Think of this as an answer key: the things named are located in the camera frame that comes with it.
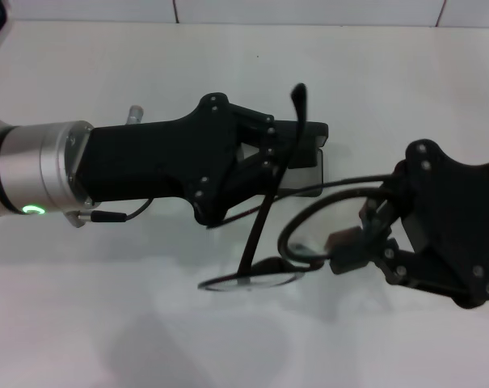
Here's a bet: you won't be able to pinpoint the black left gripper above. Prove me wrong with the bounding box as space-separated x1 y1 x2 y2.
77 92 318 227

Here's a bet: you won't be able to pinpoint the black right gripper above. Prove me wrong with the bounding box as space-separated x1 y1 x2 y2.
327 138 489 310

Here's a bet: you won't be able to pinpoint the black glasses case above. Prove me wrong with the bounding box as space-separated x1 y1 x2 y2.
235 119 329 199

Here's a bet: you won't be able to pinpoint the black glasses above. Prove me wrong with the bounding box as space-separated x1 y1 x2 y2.
197 82 395 293

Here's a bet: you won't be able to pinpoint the left gripper metal connector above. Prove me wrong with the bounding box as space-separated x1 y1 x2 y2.
125 105 145 125

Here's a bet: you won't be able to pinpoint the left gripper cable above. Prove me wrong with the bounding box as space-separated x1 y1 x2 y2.
68 197 154 228

